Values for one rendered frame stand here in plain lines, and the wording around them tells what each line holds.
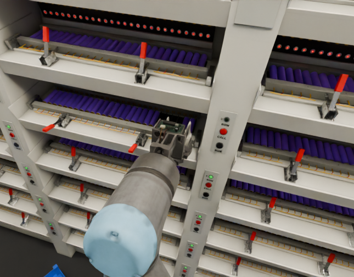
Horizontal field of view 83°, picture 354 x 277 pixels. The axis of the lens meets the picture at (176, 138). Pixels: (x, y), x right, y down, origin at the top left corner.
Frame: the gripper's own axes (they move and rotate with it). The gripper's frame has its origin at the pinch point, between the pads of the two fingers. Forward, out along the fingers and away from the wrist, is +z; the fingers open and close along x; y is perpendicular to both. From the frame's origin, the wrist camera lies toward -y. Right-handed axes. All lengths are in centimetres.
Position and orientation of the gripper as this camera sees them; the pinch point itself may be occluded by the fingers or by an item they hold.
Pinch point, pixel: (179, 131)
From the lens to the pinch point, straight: 55.7
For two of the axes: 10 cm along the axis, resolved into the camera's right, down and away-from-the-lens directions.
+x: -9.7, -2.2, 1.4
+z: 2.4, -4.9, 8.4
